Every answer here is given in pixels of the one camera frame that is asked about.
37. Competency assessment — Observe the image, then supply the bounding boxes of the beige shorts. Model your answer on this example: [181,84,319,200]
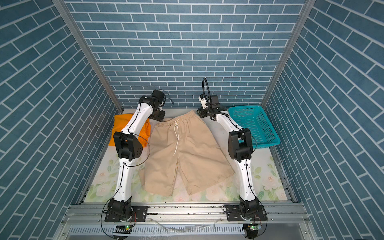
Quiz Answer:
[139,111,235,197]

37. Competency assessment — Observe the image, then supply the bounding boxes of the orange shorts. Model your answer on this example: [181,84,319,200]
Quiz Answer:
[109,114,151,147]

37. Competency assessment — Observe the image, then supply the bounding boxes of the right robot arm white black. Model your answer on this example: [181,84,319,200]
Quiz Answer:
[197,94,268,222]

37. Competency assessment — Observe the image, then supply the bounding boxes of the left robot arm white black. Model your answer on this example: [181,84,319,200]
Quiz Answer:
[103,89,166,223]

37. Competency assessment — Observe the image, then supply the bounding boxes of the teal plastic basket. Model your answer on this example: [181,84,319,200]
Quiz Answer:
[228,106,281,149]

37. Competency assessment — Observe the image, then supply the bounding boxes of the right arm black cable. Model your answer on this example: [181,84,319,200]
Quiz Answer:
[201,77,269,238]

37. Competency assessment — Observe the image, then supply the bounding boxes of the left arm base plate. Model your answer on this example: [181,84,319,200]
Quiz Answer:
[103,206,148,223]

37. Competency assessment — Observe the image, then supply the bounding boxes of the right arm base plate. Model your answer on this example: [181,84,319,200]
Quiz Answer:
[222,205,268,222]

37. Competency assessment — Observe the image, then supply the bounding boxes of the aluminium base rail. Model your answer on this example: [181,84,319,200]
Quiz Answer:
[54,202,316,240]

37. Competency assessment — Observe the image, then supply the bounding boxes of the white vented cable duct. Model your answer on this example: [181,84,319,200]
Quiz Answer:
[69,224,244,237]

